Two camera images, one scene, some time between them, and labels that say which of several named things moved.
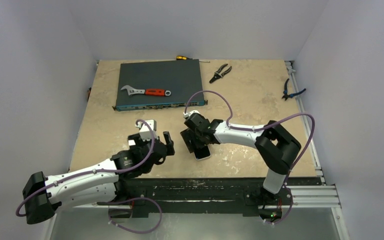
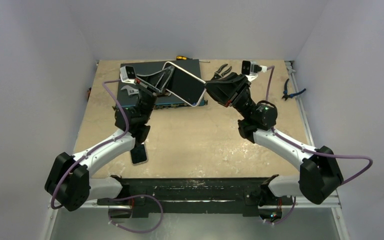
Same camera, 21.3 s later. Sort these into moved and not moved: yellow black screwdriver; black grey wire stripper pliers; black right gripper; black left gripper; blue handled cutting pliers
Moved: black right gripper; black left gripper
Not moved: yellow black screwdriver; blue handled cutting pliers; black grey wire stripper pliers
